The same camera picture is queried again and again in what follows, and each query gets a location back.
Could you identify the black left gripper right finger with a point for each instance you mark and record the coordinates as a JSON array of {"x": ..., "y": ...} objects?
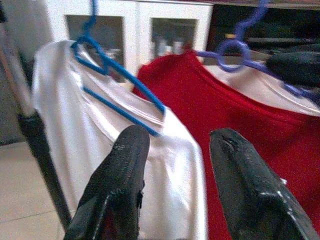
[{"x": 245, "y": 190}]

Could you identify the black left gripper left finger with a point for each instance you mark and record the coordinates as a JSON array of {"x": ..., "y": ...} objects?
[{"x": 117, "y": 180}]

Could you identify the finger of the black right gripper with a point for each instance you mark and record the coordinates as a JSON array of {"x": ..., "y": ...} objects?
[
  {"x": 305, "y": 49},
  {"x": 295, "y": 67}
]

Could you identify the purple plastic clothes hanger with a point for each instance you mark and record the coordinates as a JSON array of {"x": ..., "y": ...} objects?
[{"x": 220, "y": 53}]

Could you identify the small red printed T-shirt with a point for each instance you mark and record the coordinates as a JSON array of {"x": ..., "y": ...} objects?
[{"x": 225, "y": 105}]

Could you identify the blue plastic clothes hanger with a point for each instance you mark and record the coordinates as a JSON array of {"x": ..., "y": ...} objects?
[{"x": 130, "y": 77}]

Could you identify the black television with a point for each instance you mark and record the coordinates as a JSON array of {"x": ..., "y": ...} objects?
[{"x": 280, "y": 22}]

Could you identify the white T-shirt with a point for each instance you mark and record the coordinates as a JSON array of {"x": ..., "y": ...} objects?
[
  {"x": 250, "y": 82},
  {"x": 75, "y": 125}
]

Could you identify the silver black clothes rack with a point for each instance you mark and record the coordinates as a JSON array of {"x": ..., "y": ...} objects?
[{"x": 41, "y": 155}]

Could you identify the white glass-door cabinet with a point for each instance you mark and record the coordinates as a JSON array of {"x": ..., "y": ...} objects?
[{"x": 132, "y": 30}]

